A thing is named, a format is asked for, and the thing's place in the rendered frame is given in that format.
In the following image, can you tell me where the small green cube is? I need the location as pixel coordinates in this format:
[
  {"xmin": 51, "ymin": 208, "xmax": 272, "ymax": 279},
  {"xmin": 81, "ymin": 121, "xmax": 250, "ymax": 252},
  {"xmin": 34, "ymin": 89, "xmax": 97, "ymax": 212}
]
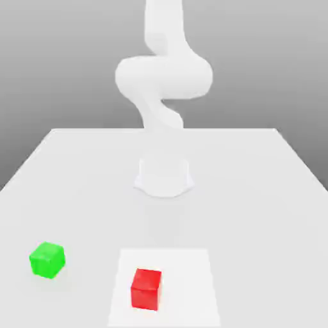
[{"xmin": 28, "ymin": 241, "xmax": 67, "ymax": 280}]

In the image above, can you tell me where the small red cube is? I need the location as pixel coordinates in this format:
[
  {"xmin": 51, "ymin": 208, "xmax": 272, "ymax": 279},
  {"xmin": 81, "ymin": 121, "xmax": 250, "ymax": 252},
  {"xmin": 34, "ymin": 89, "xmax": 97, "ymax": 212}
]
[{"xmin": 130, "ymin": 268, "xmax": 163, "ymax": 312}]

